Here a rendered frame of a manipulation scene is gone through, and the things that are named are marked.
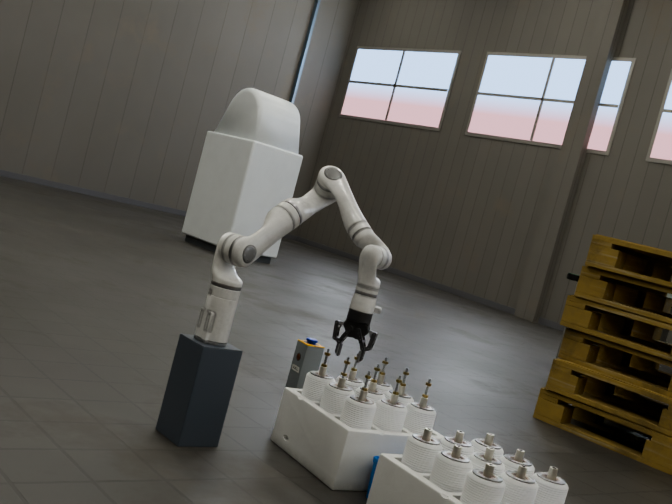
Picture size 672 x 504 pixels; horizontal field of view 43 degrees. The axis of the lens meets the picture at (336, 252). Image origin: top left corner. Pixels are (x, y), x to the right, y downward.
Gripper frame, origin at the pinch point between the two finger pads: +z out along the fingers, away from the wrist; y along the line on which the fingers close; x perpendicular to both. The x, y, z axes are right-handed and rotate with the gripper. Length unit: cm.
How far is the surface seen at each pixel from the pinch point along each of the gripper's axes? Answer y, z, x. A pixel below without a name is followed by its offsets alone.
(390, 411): 17.8, 11.8, -2.3
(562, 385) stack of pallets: 58, 12, 190
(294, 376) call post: -21.5, 15.8, 18.6
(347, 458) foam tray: 12.3, 25.9, -15.7
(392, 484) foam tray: 30, 23, -33
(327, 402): -1.3, 15.2, -4.2
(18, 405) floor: -78, 36, -46
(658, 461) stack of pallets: 108, 29, 168
